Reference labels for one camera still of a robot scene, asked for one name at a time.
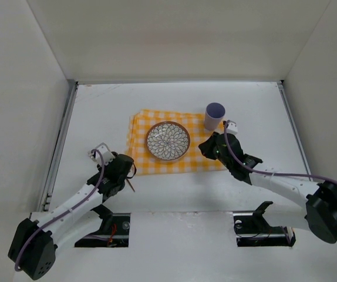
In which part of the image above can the patterned ceramic plate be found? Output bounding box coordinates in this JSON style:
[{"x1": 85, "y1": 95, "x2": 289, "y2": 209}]
[{"x1": 145, "y1": 121, "x2": 191, "y2": 162}]

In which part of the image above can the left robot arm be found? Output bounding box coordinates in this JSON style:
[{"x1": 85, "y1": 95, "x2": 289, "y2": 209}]
[{"x1": 8, "y1": 152, "x2": 137, "y2": 280}]

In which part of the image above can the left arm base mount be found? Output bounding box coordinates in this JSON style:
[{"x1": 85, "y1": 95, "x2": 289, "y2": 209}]
[{"x1": 74, "y1": 205, "x2": 131, "y2": 248}]

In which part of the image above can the lavender paper cup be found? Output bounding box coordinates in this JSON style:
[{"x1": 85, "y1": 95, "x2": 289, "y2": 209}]
[{"x1": 204, "y1": 102, "x2": 225, "y2": 130}]

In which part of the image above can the silver copper fork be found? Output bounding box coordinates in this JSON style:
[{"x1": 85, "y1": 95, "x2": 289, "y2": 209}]
[{"x1": 88, "y1": 150, "x2": 96, "y2": 161}]

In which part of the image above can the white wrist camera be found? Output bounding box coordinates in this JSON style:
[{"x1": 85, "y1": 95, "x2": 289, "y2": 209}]
[
  {"x1": 224, "y1": 120, "x2": 238, "y2": 135},
  {"x1": 93, "y1": 142, "x2": 115, "y2": 166}
]

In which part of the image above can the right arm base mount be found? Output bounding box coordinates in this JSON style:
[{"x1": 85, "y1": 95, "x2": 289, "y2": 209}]
[{"x1": 233, "y1": 201, "x2": 296, "y2": 247}]

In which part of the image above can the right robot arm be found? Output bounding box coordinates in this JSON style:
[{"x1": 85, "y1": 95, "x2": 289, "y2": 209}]
[{"x1": 198, "y1": 132, "x2": 337, "y2": 244}]

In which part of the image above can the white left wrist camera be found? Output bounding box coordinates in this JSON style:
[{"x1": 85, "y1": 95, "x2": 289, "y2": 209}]
[{"x1": 93, "y1": 142, "x2": 115, "y2": 166}]

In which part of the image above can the yellow white checkered cloth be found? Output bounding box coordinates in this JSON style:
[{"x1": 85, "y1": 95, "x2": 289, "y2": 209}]
[{"x1": 126, "y1": 109, "x2": 225, "y2": 175}]

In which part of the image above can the left aluminium table rail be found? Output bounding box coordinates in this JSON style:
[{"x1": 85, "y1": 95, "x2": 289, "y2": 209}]
[{"x1": 35, "y1": 79, "x2": 78, "y2": 212}]

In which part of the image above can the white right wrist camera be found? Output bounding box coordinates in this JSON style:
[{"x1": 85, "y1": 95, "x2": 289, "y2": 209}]
[{"x1": 224, "y1": 120, "x2": 238, "y2": 135}]

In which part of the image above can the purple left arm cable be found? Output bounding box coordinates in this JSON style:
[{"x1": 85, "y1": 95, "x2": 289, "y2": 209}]
[{"x1": 14, "y1": 149, "x2": 106, "y2": 271}]

